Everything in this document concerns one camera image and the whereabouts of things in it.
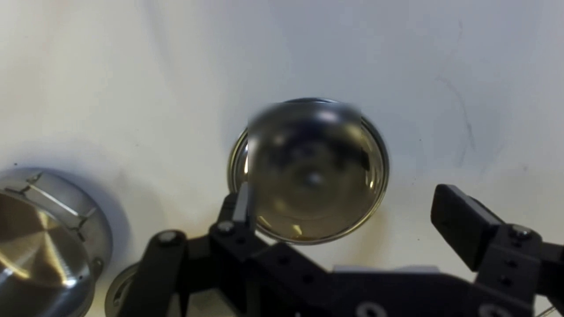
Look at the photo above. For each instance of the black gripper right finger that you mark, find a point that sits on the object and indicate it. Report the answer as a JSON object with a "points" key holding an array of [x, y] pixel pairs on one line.
{"points": [[470, 229]]}

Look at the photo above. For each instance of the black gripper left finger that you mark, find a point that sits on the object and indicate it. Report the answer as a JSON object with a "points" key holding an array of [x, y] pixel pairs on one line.
{"points": [[244, 211]]}

